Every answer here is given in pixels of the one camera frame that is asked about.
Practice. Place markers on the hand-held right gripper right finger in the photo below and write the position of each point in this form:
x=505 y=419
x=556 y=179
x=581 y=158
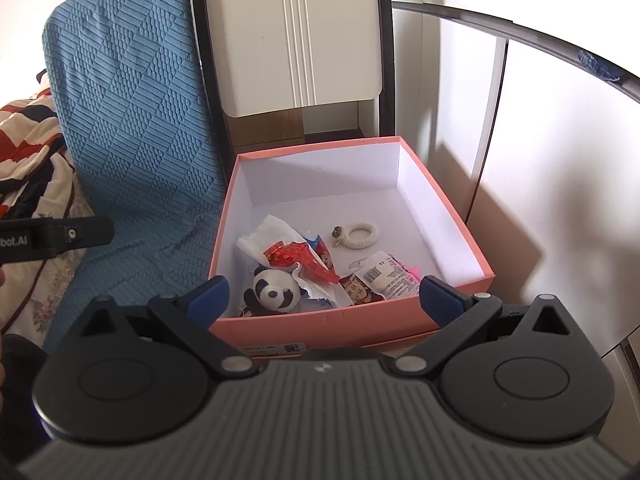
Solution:
x=437 y=300

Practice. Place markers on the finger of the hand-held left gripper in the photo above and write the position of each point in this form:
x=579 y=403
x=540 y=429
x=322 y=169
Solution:
x=90 y=232

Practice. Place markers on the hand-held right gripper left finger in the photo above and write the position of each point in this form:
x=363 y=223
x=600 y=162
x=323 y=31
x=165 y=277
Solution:
x=210 y=297

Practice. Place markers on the clear plastic packet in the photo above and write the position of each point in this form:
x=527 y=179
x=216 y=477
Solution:
x=385 y=275

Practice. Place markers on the panda plush toy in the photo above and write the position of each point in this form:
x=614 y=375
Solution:
x=272 y=292

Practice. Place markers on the red printed snack packet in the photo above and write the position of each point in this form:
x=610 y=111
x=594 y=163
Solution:
x=357 y=292

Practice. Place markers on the pink cardboard box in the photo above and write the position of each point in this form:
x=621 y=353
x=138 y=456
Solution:
x=350 y=320

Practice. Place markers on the white fluffy hair scrunchie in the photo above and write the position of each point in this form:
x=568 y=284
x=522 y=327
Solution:
x=372 y=237

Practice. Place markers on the white tissue paper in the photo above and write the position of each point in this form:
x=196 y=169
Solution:
x=272 y=232

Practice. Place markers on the shiny red foil packet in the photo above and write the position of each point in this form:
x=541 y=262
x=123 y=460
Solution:
x=290 y=255

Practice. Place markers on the cream floral bed quilt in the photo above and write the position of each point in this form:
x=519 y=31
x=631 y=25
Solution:
x=40 y=285

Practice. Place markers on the pink box lid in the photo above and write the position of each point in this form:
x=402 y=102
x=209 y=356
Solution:
x=400 y=341

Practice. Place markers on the red white black striped blanket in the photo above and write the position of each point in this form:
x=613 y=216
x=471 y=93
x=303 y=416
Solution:
x=25 y=130

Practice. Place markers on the blue quilted chair cover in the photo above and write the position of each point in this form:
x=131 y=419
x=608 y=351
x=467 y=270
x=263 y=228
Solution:
x=135 y=110

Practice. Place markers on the beige folding chair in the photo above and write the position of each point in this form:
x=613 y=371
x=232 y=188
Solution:
x=300 y=35

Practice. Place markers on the dark curved rail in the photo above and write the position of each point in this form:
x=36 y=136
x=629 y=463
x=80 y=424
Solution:
x=500 y=22

